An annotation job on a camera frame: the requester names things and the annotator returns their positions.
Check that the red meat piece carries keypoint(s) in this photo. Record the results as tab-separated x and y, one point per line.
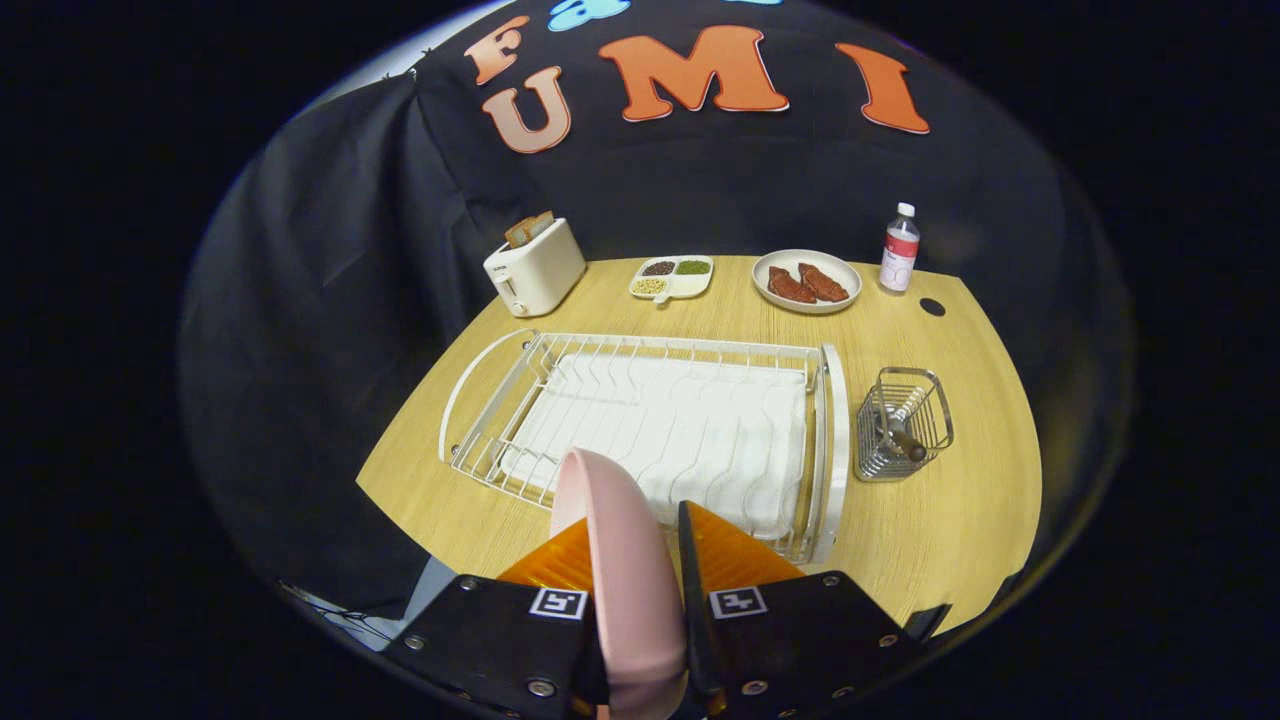
790	286
825	283

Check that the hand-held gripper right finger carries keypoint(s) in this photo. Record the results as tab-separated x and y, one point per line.
688	580

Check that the clear bottle with red label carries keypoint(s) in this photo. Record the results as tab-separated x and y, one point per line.
898	255

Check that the white divided dish with beans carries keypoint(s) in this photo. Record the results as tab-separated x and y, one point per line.
672	290

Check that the white plate with meat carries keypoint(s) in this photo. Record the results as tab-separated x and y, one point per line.
805	306

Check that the brown toast slice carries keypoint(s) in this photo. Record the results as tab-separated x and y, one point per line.
528	230

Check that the white drain tray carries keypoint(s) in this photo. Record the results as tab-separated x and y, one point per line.
700	440

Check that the white toaster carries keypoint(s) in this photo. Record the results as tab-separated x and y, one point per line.
540	270

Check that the black backdrop cloth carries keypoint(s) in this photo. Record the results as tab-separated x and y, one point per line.
330	300

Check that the pink plate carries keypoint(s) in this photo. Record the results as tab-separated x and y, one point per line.
630	580

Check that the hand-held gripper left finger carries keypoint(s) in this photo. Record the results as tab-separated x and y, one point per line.
500	640

